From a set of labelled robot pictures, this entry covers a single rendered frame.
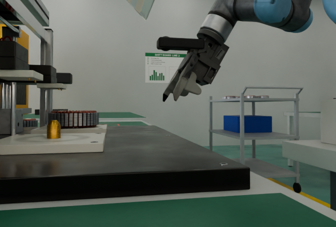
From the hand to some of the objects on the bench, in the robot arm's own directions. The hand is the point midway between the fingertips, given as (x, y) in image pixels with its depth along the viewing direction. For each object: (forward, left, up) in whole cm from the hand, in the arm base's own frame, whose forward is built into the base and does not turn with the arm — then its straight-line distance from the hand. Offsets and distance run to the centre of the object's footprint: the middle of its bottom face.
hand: (165, 100), depth 72 cm
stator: (+22, +1, -6) cm, 23 cm away
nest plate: (+20, +26, -8) cm, 34 cm away
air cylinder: (+36, +2, -7) cm, 37 cm away
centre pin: (+20, +26, -7) cm, 33 cm away
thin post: (+30, -4, -7) cm, 31 cm away
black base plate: (+22, +14, -10) cm, 28 cm away
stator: (+46, -31, -8) cm, 56 cm away
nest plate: (+22, +1, -7) cm, 23 cm away
